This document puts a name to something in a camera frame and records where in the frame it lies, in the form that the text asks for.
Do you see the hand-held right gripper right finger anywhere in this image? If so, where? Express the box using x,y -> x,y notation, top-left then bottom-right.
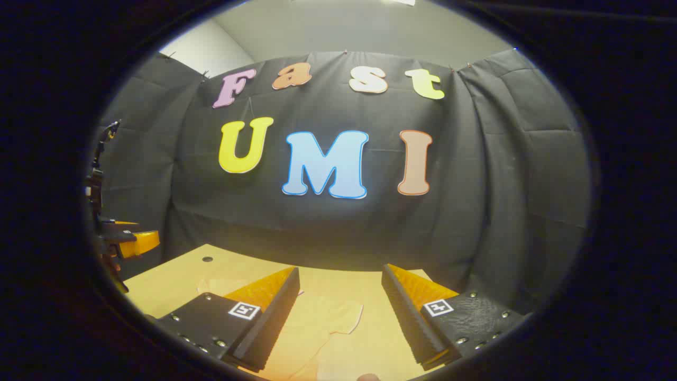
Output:
381,263 -> 531,371

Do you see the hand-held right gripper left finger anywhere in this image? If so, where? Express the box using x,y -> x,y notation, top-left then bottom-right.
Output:
145,266 -> 301,373

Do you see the orange T-shirt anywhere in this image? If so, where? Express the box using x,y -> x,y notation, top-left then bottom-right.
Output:
197,276 -> 367,381

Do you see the black backdrop cloth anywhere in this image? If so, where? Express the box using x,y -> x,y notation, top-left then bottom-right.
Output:
93,48 -> 592,318

